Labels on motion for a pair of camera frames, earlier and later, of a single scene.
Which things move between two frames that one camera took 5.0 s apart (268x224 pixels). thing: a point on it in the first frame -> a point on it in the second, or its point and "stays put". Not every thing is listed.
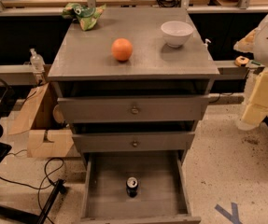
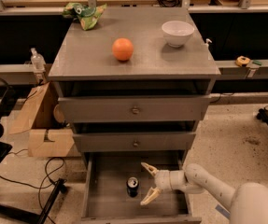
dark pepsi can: (132, 187) stays put
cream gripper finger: (258, 106) -> (150, 169)
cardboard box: (46, 137) stays put
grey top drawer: (133, 108) stays put
